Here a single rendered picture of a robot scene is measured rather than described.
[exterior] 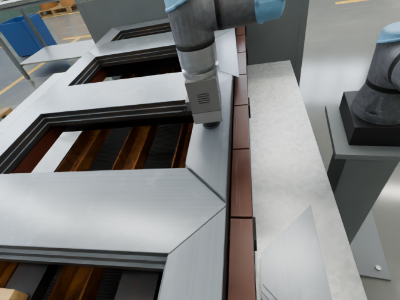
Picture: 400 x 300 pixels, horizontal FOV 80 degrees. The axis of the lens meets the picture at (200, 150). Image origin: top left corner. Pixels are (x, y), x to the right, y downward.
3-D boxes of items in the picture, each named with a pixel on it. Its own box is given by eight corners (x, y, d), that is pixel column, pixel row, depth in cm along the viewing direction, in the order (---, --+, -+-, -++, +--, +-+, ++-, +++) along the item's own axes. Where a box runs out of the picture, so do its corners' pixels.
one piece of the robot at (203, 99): (170, 49, 50) (187, 111, 62) (164, 68, 44) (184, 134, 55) (216, 40, 49) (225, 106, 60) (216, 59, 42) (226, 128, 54)
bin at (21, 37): (19, 57, 451) (-4, 25, 411) (35, 47, 479) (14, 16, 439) (43, 55, 432) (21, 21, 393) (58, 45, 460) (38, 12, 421)
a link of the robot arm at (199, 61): (173, 55, 43) (178, 38, 48) (180, 78, 46) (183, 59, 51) (215, 47, 41) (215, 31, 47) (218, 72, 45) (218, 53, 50)
